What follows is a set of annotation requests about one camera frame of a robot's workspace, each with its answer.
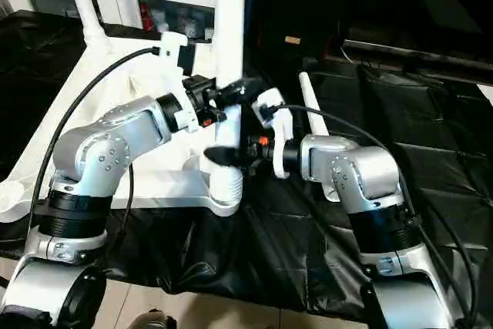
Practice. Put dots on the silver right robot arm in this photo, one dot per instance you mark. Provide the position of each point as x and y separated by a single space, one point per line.
362 182

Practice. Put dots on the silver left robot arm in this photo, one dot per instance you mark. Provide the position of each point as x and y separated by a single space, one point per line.
100 159

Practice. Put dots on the small tan tag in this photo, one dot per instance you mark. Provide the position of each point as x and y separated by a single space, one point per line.
292 39

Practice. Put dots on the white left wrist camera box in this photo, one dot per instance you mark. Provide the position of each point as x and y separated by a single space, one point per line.
176 67

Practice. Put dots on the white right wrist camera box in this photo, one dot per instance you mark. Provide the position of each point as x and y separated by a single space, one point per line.
276 121

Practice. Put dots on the white flat board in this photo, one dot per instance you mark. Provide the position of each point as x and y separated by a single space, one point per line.
487 94

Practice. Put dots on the white plastic table top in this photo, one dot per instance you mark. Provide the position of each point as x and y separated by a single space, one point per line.
139 75

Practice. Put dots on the dark grey rounded object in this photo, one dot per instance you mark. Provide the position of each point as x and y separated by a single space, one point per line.
150 320

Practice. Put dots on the black plastic mat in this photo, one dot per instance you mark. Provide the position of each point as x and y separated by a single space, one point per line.
308 252

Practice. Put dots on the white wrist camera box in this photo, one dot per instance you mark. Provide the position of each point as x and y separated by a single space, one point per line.
176 67
276 121

